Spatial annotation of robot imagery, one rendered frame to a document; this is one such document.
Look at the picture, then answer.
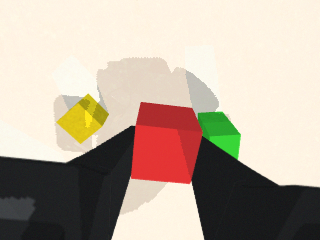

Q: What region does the red block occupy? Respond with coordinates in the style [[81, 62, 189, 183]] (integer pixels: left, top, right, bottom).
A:
[[131, 102, 203, 184]]

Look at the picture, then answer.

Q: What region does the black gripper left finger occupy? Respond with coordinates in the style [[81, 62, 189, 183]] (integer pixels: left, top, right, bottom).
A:
[[0, 126, 136, 240]]

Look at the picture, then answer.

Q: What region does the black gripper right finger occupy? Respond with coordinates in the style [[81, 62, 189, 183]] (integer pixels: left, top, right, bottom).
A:
[[191, 136, 320, 240]]

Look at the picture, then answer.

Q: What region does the green block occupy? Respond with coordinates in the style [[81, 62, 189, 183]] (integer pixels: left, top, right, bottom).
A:
[[198, 111, 230, 131], [203, 121, 241, 160]]

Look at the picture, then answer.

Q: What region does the yellow square block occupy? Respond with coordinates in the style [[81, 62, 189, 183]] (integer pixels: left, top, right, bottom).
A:
[[56, 93, 109, 144]]

